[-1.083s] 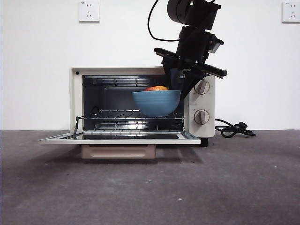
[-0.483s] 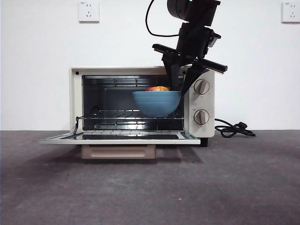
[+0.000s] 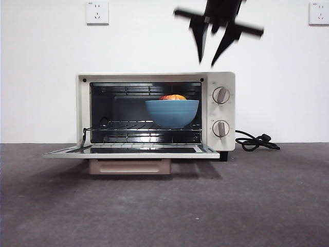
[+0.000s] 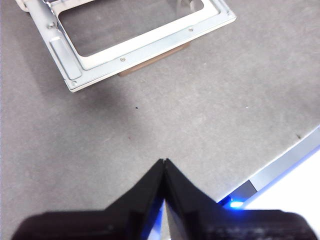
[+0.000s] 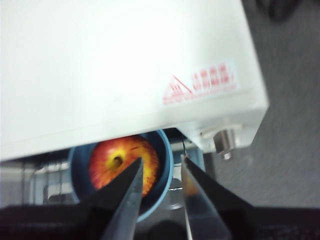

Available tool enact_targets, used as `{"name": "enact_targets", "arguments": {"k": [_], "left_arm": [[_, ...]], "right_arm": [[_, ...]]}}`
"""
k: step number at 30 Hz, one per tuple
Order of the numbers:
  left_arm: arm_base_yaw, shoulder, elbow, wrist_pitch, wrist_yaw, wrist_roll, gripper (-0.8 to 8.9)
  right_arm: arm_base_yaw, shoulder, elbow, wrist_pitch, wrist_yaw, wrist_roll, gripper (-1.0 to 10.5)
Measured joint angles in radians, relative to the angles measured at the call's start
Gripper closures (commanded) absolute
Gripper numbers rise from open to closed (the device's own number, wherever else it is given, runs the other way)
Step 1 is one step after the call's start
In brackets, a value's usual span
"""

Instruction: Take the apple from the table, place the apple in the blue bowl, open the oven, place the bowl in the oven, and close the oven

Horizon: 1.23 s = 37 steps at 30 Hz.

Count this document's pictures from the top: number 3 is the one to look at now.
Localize red yellow apple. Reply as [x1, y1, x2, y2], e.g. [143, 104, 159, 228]
[158, 94, 188, 101]

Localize blue ribbed bowl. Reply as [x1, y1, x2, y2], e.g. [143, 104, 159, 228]
[145, 99, 200, 129]

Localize cream white toaster oven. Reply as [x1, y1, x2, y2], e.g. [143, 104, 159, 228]
[76, 71, 236, 162]

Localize beige round oven knob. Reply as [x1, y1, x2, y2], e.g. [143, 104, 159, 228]
[212, 86, 231, 105]
[212, 119, 230, 138]

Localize white wall socket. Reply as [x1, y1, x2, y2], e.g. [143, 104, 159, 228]
[308, 2, 329, 26]
[86, 1, 109, 26]

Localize black oven power cable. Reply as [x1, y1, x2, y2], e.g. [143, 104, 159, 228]
[235, 130, 281, 152]

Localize metal wire oven rack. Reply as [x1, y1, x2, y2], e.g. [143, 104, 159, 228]
[89, 118, 203, 132]

